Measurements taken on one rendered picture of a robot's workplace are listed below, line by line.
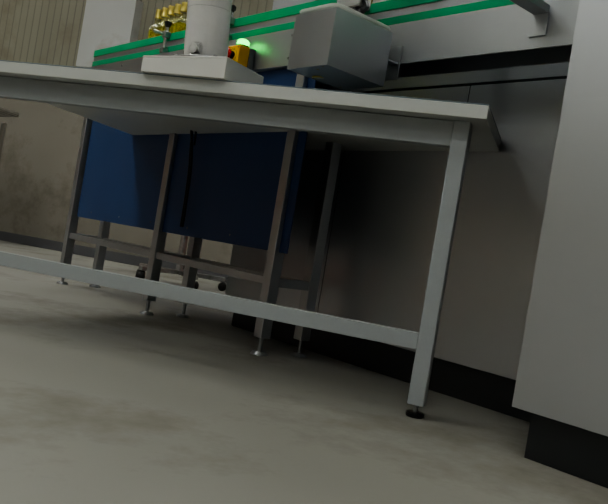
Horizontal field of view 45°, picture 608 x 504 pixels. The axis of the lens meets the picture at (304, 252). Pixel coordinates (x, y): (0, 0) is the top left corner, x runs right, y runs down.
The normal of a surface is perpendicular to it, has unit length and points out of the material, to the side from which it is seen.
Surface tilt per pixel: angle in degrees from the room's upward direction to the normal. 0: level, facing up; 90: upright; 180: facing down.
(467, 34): 90
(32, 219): 90
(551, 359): 90
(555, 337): 90
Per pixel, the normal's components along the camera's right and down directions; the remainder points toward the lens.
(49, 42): -0.32, -0.05
